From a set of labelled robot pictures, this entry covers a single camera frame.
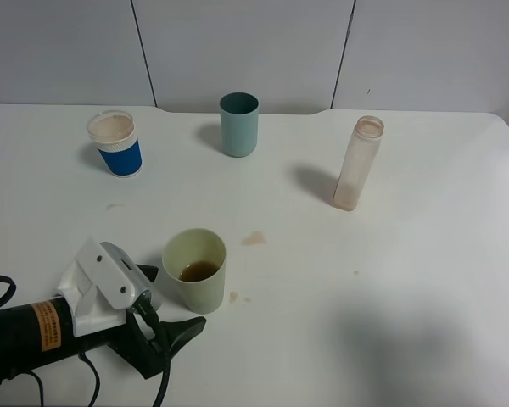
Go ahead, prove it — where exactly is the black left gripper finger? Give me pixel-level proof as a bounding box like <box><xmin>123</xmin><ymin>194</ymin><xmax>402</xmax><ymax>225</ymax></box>
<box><xmin>135</xmin><ymin>264</ymin><xmax>159</xmax><ymax>283</ymax></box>
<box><xmin>160</xmin><ymin>316</ymin><xmax>207</xmax><ymax>360</ymax></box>

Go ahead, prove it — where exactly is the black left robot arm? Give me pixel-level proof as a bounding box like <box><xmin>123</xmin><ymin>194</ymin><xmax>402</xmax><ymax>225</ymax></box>
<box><xmin>0</xmin><ymin>275</ymin><xmax>206</xmax><ymax>406</ymax></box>

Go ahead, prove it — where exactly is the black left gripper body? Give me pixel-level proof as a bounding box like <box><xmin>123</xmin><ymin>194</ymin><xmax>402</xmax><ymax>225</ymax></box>
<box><xmin>76</xmin><ymin>313</ymin><xmax>170</xmax><ymax>380</ymax></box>

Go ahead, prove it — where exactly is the blue sleeved clear cup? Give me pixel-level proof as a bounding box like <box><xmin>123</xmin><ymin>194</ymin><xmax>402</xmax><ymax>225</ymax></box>
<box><xmin>87</xmin><ymin>110</ymin><xmax>143</xmax><ymax>178</ymax></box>

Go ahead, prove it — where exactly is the black left camera cable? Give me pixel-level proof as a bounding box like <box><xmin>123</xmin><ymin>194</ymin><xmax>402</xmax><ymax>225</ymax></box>
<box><xmin>0</xmin><ymin>275</ymin><xmax>173</xmax><ymax>407</ymax></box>

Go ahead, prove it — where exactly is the clear pink-label drink bottle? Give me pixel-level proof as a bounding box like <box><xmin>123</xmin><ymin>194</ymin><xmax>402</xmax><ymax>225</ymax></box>
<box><xmin>333</xmin><ymin>115</ymin><xmax>384</xmax><ymax>211</ymax></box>

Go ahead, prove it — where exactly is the light green plastic cup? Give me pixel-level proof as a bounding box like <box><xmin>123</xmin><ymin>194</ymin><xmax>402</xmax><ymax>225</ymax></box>
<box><xmin>162</xmin><ymin>228</ymin><xmax>227</xmax><ymax>315</ymax></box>

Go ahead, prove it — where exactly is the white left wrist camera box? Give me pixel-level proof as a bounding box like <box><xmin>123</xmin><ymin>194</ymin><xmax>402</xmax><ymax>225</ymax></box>
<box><xmin>57</xmin><ymin>237</ymin><xmax>162</xmax><ymax>337</ymax></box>

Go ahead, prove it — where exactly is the teal plastic cup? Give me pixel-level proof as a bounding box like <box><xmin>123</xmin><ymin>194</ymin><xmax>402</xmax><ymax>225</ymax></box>
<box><xmin>219</xmin><ymin>92</ymin><xmax>260</xmax><ymax>158</ymax></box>

